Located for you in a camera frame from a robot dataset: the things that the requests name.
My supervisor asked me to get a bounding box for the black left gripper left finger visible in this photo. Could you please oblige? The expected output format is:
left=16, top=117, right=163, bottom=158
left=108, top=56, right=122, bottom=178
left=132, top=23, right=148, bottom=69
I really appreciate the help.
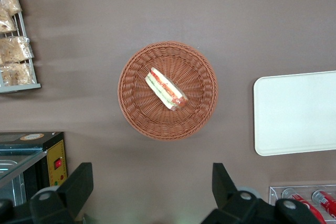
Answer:
left=29, top=162, right=94, bottom=224

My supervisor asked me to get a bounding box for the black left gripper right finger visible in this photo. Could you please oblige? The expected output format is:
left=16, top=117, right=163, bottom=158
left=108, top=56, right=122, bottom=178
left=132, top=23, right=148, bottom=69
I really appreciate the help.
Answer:
left=201, top=162, right=322, bottom=224

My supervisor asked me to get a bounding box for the white rectangular tray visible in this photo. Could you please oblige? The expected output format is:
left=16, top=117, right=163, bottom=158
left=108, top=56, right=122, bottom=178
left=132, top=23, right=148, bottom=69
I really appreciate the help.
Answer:
left=253, top=70, right=336, bottom=156

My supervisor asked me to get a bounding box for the clear acrylic can holder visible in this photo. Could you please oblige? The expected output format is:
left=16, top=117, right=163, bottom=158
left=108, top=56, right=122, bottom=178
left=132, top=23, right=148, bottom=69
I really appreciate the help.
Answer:
left=268, top=185, right=336, bottom=224

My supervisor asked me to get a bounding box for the black food warmer cabinet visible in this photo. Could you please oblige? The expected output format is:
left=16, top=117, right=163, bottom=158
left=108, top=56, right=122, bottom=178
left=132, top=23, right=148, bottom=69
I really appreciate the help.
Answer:
left=0, top=131, right=68, bottom=207

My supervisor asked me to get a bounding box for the red cola can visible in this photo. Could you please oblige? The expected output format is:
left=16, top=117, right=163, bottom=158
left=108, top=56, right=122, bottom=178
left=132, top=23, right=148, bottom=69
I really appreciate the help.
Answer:
left=281, top=188, right=328, bottom=224
left=311, top=189, right=336, bottom=213

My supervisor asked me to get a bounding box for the brown round wicker basket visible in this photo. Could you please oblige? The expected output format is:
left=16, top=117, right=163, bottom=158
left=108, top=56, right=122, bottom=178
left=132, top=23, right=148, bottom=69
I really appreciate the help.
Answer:
left=117, top=40, right=219, bottom=142

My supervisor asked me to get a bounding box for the wrapped sandwich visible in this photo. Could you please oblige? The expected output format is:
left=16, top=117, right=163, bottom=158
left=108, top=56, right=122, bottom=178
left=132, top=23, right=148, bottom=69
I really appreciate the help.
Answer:
left=145, top=67, right=189, bottom=112

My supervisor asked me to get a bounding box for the grey wire display rack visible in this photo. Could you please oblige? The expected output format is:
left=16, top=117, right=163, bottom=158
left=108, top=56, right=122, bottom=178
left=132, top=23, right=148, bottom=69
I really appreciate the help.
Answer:
left=0, top=0, right=42, bottom=94

